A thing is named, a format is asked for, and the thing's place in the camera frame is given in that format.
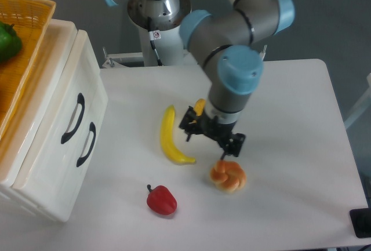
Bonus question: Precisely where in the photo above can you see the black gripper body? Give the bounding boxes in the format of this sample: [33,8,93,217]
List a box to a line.
[199,111,236,146]

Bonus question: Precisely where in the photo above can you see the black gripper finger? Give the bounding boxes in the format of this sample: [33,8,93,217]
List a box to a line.
[179,106,202,142]
[219,133,246,160]

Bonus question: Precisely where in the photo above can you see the white drawer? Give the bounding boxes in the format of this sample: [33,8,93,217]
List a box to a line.
[12,30,108,222]

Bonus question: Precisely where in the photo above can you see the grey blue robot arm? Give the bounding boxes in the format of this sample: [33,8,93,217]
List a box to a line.
[105,0,295,157]

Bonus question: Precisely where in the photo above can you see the white drawer cabinet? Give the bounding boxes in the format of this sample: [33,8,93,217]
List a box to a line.
[0,18,108,223]

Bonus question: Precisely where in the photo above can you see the yellow orange food piece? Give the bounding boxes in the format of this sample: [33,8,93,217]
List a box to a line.
[191,99,206,124]

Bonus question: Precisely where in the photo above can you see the yellow banana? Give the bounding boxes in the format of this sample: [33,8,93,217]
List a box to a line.
[160,105,196,165]

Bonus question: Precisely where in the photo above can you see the braided bread roll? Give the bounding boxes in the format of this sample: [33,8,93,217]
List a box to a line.
[209,159,247,193]

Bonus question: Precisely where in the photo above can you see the red bell pepper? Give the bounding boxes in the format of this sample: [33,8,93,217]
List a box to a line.
[146,184,177,216]

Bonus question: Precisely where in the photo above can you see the black device at edge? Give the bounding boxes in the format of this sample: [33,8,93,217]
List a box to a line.
[350,208,370,238]

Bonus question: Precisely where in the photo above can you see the orange woven basket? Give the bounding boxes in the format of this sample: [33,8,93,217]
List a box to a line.
[1,0,56,136]

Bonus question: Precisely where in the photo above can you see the green bell pepper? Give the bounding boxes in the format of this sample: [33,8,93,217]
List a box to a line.
[1,22,23,63]

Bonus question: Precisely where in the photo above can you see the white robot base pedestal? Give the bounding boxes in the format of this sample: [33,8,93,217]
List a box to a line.
[137,26,185,67]

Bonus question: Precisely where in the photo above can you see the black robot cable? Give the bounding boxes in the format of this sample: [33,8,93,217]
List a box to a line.
[147,16,163,67]

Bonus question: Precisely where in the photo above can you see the black lower drawer handle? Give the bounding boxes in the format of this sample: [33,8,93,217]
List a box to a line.
[76,122,97,168]

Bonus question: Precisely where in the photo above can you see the black drawer handle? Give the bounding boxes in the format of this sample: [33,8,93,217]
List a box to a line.
[76,122,97,168]
[60,93,85,144]

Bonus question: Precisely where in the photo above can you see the black top drawer handle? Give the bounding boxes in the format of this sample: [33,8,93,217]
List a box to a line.
[60,93,85,144]

